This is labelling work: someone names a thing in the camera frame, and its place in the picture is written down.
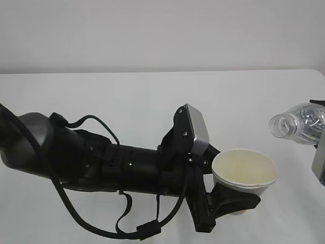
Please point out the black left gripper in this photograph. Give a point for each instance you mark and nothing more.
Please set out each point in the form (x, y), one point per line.
(220, 201)

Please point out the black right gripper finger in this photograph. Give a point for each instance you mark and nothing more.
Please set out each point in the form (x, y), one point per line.
(317, 103)

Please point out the clear plastic water bottle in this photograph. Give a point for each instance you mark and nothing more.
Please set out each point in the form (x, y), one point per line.
(302, 124)

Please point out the white paper cup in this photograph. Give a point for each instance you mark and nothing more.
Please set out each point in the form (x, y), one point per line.
(244, 170)

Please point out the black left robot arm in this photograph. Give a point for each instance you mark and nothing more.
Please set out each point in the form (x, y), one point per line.
(78, 160)

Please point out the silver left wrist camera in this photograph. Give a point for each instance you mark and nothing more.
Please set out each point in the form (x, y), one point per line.
(190, 133)

